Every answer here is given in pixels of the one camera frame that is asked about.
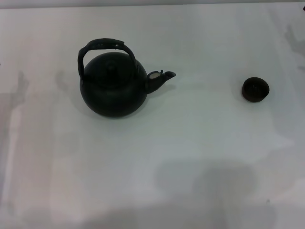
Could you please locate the black round teapot with handle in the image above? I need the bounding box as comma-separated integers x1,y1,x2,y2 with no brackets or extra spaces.
77,38,177,118

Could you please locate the small dark brown teacup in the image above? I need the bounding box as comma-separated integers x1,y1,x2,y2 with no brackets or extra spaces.
242,76,271,103

